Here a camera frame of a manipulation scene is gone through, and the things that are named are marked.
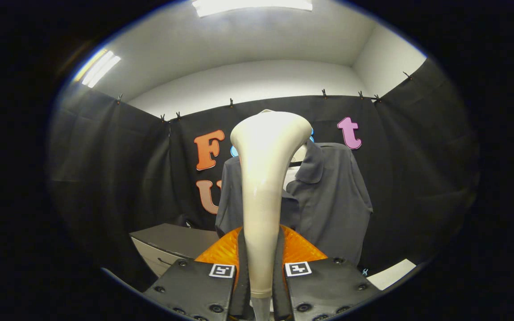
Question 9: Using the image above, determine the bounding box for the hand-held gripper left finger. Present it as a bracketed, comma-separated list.
[142, 224, 251, 321]

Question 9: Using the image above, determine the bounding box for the narrow ceiling light strip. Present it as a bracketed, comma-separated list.
[74, 49, 121, 88]

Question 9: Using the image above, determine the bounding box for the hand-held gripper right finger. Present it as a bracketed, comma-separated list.
[273, 223, 381, 321]

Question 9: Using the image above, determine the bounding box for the grey button shirt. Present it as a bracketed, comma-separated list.
[215, 142, 373, 267]

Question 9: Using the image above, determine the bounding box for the black backdrop cloth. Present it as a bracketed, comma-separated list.
[47, 58, 481, 290]

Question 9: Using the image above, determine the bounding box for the white side table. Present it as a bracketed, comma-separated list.
[366, 259, 417, 291]

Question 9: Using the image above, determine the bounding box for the grey drawer cabinet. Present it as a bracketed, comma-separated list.
[130, 223, 220, 278]

